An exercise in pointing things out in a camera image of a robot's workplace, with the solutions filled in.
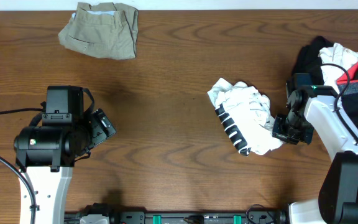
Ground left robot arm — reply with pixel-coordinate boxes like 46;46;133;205
14;109;116;223

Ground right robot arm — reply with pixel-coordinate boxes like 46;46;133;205
272;85;358;223

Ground white patterned garment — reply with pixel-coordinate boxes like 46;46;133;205
319;43;358;93

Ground folded khaki shorts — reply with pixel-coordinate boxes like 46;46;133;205
58;2;139;60

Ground left black cable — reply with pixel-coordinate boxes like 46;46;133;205
0;107;46;118

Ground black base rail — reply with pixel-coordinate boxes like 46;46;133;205
63;203;290;224

